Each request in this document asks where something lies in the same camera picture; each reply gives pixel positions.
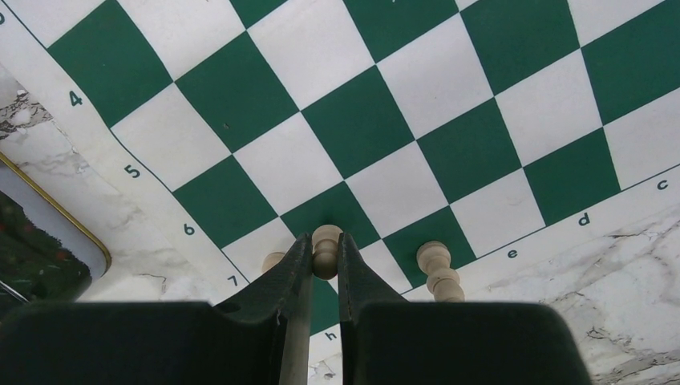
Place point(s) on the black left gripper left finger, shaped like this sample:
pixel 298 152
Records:
pixel 260 335

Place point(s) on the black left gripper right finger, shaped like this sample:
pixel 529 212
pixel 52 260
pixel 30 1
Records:
pixel 387 339

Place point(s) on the white pawn piece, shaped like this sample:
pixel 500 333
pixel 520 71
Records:
pixel 271 260
pixel 443 282
pixel 325 247

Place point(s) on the green white chess board mat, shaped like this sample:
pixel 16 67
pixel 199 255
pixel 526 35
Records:
pixel 538 140

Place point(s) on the gold tin with white pieces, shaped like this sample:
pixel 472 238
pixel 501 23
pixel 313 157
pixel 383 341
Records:
pixel 46 254

